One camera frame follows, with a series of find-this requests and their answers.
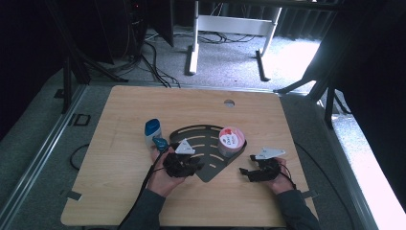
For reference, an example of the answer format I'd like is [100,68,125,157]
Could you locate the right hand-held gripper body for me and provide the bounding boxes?
[249,147,286,183]

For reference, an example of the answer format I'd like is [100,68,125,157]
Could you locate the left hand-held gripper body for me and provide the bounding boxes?
[162,138,195,178]

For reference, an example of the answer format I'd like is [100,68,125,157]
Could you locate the black corner shelf tray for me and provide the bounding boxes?
[169,124,248,183]

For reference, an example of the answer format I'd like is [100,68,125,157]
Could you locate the pink round jar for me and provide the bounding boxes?
[218,126,246,158]

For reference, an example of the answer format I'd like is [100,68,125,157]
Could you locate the white bottle with blue cap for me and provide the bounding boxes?
[144,118,163,148]

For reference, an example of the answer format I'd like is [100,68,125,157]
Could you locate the person's right hand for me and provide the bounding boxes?
[266,157,296,196]

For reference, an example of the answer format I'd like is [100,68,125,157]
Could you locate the person's left hand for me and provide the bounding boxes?
[147,147,186,198]

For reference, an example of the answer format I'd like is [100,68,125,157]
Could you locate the black metal stand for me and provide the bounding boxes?
[274,37,352,129]
[47,0,129,114]

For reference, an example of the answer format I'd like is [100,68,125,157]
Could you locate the right hand-held gripper cable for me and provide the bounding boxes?
[277,158,298,190]

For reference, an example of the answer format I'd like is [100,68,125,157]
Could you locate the hand-held gripper cable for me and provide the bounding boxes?
[277,158,298,190]
[117,147,171,230]

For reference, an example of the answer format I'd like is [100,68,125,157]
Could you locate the left hand-held gripper cable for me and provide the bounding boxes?
[117,147,171,230]

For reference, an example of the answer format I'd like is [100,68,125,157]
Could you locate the long black floor cable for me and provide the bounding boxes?
[293,142,356,230]

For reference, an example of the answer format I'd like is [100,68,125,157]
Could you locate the black floor cables bundle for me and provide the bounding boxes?
[140,39,182,89]

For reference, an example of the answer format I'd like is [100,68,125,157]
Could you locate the black cable loop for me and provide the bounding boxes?
[69,143,90,171]

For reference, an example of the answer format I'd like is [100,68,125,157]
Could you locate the black rectangular floor bracket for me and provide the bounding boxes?
[66,113,92,127]

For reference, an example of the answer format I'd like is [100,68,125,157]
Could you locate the cables under white desk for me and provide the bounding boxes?
[197,30,257,45]

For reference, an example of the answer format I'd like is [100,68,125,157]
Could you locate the white desk frame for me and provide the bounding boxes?
[185,0,283,82]

